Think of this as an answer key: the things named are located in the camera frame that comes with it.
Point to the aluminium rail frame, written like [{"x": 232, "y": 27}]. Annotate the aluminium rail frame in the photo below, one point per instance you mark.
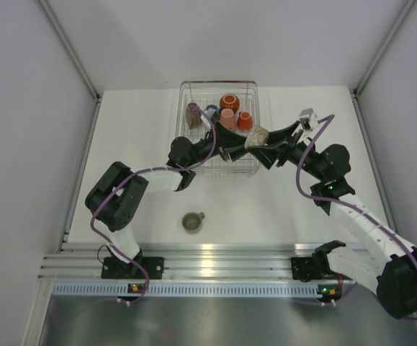
[{"x": 204, "y": 263}]

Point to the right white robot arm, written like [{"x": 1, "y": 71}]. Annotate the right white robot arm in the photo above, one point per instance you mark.
[{"x": 390, "y": 274}]

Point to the grey-green cup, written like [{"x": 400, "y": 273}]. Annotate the grey-green cup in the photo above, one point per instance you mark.
[{"x": 192, "y": 222}]

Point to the black cup brown handle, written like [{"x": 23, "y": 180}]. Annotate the black cup brown handle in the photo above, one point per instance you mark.
[{"x": 192, "y": 115}]

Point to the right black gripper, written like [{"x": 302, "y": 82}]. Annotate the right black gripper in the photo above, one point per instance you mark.
[{"x": 267, "y": 156}]

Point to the pink cup white interior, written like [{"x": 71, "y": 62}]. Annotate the pink cup white interior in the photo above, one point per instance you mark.
[{"x": 228, "y": 119}]

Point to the small orange cup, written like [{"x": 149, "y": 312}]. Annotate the small orange cup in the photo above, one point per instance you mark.
[{"x": 245, "y": 121}]

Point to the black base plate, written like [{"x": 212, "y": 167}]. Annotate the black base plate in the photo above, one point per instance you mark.
[
  {"x": 305, "y": 269},
  {"x": 115, "y": 269}
]

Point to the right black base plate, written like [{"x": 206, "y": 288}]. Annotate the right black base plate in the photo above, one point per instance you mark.
[{"x": 305, "y": 269}]

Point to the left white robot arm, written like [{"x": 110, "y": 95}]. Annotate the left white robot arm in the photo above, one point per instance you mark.
[{"x": 115, "y": 198}]

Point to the slotted cable duct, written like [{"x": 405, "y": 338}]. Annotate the slotted cable duct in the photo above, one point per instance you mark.
[{"x": 205, "y": 290}]

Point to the beige speckled cup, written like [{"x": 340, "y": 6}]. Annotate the beige speckled cup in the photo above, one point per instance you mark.
[{"x": 258, "y": 136}]

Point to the orange cup black interior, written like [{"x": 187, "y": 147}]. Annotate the orange cup black interior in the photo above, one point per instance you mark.
[{"x": 230, "y": 101}]

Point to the metal wire dish rack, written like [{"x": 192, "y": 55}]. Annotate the metal wire dish rack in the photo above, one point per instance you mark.
[{"x": 207, "y": 95}]

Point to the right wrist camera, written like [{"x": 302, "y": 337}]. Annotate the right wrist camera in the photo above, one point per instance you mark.
[{"x": 308, "y": 120}]

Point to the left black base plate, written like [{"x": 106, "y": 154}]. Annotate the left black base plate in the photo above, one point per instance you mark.
[{"x": 115, "y": 269}]

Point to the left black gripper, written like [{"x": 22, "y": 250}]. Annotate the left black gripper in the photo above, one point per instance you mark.
[{"x": 228, "y": 140}]

